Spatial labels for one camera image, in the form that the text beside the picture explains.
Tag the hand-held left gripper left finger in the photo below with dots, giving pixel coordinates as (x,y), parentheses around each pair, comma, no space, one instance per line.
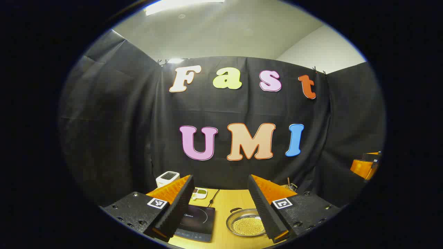
(180,204)

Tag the ceiling light panel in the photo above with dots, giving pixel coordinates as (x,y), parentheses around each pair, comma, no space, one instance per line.
(183,5)

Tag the white box appliance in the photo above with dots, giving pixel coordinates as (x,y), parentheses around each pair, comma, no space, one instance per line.
(167,178)

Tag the pile of yellow soybeans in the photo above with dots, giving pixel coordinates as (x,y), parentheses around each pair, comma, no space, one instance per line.
(247,226)

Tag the black cloth clip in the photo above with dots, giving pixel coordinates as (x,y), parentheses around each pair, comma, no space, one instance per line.
(318,70)
(162,62)

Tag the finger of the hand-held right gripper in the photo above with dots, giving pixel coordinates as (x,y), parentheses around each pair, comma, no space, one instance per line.
(361,167)

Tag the black induction cooktop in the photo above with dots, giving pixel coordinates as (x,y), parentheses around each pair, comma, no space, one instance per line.
(197,219)

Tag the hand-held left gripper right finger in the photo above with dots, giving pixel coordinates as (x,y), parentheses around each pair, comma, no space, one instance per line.
(264,211)

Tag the white divided dish of beans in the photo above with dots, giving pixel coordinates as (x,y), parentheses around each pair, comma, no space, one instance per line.
(200,193)

